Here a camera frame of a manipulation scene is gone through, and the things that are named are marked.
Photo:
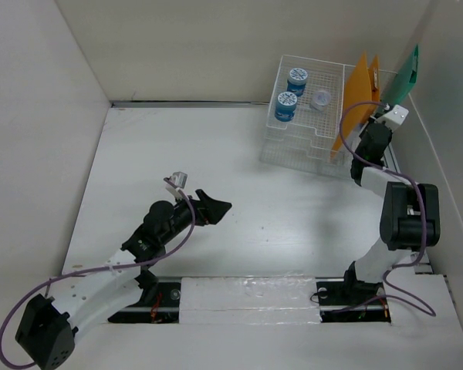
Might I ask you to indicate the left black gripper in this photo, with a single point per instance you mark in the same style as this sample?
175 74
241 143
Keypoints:
211 210

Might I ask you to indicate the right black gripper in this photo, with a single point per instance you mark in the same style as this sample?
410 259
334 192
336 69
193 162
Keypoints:
371 121

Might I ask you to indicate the orange notebook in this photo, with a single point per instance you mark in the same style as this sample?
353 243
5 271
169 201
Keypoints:
362 85

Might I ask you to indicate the green notebook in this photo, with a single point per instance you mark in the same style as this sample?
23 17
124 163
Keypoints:
400 86

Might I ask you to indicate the small clear tape roll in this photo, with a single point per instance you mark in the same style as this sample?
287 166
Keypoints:
320 100

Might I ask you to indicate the blue tape roll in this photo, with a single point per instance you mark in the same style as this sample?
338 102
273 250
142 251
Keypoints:
285 106
296 81

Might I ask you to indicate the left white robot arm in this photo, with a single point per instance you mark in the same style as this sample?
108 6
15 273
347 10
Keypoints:
50 328

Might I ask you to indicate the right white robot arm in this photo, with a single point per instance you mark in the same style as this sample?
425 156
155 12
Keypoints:
409 222

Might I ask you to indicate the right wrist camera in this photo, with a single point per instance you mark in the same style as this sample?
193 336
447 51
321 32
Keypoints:
393 116

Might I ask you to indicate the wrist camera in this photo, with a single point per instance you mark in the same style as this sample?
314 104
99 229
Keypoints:
175 182
393 116

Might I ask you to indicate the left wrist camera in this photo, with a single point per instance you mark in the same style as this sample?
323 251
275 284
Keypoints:
175 182

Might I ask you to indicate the white wire rack organizer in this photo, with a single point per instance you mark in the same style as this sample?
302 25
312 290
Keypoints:
313 141

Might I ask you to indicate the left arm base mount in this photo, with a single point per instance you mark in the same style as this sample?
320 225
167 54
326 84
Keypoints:
159 302

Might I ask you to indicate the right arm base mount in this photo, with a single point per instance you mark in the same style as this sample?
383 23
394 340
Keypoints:
340 303

